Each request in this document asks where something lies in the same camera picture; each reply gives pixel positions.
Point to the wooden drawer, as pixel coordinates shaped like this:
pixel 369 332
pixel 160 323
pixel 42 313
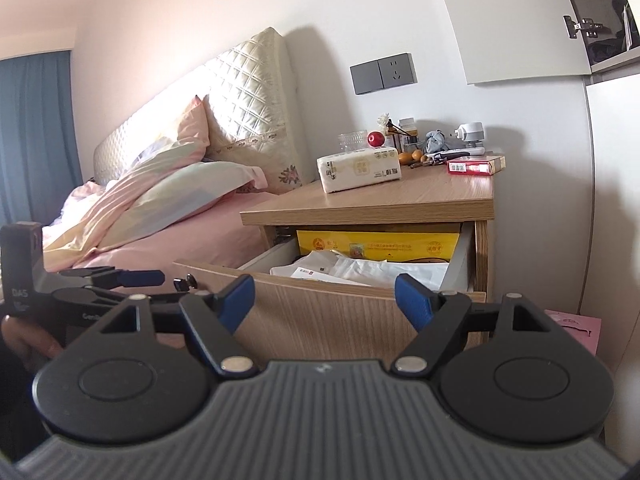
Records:
pixel 294 319

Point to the red round ball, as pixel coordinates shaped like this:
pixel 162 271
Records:
pixel 376 139

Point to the wooden nightstand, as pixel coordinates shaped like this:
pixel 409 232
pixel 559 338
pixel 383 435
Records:
pixel 421 197

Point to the blue curtain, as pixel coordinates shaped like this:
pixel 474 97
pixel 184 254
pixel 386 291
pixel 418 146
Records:
pixel 39 156

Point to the white remote control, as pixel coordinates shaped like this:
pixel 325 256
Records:
pixel 459 152

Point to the pink bed sheet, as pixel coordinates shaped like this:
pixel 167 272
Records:
pixel 215 235

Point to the clear glass cup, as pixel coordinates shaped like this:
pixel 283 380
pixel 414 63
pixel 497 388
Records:
pixel 353 141

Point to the metal door hinge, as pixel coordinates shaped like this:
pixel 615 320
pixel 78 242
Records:
pixel 585 27

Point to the white plug adapter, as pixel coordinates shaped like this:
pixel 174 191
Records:
pixel 471 134

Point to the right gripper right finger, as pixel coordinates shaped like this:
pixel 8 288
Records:
pixel 507 370

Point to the white flower diffuser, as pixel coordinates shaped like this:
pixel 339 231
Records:
pixel 384 123

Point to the white plastic bag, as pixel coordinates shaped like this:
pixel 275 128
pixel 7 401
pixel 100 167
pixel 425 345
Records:
pixel 333 267

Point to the white cabinet door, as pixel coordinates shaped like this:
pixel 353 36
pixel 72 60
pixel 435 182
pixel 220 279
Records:
pixel 503 40

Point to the red cigarette box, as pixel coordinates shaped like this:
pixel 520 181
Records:
pixel 478 166

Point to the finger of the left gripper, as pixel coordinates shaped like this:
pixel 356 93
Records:
pixel 132 279
pixel 185 284

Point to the grey crumpled cloth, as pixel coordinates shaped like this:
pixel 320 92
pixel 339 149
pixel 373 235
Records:
pixel 435 142

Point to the small orange gourd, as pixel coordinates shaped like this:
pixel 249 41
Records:
pixel 409 158

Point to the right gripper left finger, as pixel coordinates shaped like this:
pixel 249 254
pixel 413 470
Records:
pixel 118 384

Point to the brown medicine bottle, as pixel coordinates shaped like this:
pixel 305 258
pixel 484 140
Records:
pixel 408 126

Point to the person's left hand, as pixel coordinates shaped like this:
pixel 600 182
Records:
pixel 26 339

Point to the pink pillow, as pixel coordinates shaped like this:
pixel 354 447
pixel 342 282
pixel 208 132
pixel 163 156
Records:
pixel 193 125

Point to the large yellow box in drawer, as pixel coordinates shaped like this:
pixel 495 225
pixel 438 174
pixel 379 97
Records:
pixel 378 246

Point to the white tissue pack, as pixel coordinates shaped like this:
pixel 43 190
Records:
pixel 356 169

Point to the grey wall socket panel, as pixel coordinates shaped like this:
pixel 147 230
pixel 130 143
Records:
pixel 382 74

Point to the pink box on floor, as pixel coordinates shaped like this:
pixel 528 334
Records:
pixel 584 329

